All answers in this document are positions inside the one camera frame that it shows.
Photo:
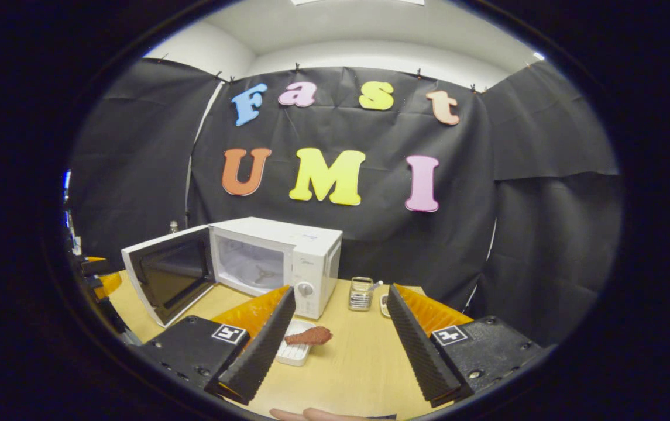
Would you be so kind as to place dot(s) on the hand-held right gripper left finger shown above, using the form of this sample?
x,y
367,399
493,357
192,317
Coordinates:
x,y
258,351

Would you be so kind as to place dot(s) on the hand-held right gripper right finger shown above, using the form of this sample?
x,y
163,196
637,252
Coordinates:
x,y
419,351

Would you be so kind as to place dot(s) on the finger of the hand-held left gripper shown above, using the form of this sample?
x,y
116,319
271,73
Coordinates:
x,y
111,285
93,267

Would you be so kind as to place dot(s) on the reddish brown meat piece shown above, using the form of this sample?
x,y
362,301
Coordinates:
x,y
310,335

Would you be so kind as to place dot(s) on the white microwave oven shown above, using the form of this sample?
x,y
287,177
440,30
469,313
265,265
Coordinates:
x,y
311,263

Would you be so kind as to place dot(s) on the white compartment food tray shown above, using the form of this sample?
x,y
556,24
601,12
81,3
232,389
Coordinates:
x,y
384,305

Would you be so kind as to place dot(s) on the white ridged plate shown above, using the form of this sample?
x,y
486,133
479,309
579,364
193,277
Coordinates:
x,y
295,352

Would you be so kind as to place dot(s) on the clear plastic water bottle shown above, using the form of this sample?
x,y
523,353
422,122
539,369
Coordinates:
x,y
174,227

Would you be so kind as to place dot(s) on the computer monitor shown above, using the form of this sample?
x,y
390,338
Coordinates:
x,y
67,181

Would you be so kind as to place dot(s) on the black backdrop cloth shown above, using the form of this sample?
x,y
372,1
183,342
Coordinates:
x,y
545,234

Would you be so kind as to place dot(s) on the row of small cloth clips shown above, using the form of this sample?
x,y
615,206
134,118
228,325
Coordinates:
x,y
296,67

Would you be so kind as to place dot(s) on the ceiling light panel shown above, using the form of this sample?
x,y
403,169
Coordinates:
x,y
358,2

